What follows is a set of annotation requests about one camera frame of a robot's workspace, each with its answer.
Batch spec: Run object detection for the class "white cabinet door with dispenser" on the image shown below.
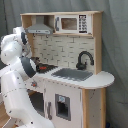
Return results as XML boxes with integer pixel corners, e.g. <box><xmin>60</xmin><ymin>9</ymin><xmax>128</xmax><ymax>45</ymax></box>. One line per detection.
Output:
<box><xmin>45</xmin><ymin>82</ymin><xmax>82</xmax><ymax>128</ymax></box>

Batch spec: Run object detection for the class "wooden toy kitchen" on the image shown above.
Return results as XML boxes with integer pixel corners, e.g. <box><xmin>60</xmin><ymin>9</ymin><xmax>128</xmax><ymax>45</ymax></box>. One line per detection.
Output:
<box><xmin>21</xmin><ymin>11</ymin><xmax>114</xmax><ymax>128</ymax></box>

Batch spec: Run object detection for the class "black stovetop with red burners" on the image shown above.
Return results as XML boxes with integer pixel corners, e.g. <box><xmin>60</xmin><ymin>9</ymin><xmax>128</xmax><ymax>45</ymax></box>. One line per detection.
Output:
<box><xmin>36</xmin><ymin>63</ymin><xmax>56</xmax><ymax>73</ymax></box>

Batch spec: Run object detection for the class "toy microwave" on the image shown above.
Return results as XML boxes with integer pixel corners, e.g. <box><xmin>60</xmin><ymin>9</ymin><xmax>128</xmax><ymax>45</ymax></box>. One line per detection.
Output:
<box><xmin>55</xmin><ymin>15</ymin><xmax>92</xmax><ymax>34</ymax></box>

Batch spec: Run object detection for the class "right red stove knob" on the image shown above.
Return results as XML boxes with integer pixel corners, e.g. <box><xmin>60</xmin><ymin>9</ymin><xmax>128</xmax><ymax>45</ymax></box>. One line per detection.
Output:
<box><xmin>31</xmin><ymin>81</ymin><xmax>37</xmax><ymax>87</ymax></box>

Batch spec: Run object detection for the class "grey toy sink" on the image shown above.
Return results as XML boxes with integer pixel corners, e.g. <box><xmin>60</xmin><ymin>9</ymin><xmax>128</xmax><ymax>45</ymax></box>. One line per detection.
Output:
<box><xmin>53</xmin><ymin>68</ymin><xmax>93</xmax><ymax>81</ymax></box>

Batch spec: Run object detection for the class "black toy faucet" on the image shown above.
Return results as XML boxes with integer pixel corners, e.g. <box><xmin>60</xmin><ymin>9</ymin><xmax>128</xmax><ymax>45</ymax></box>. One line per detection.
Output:
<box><xmin>76</xmin><ymin>51</ymin><xmax>94</xmax><ymax>70</ymax></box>

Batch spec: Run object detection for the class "grey range hood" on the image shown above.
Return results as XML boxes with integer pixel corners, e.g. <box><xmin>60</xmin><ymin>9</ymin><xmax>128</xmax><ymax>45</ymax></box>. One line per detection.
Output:
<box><xmin>26</xmin><ymin>16</ymin><xmax>53</xmax><ymax>35</ymax></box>

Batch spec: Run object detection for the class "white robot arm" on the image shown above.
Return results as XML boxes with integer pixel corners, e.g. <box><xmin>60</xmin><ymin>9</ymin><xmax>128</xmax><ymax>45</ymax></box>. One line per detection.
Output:
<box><xmin>0</xmin><ymin>27</ymin><xmax>55</xmax><ymax>128</ymax></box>

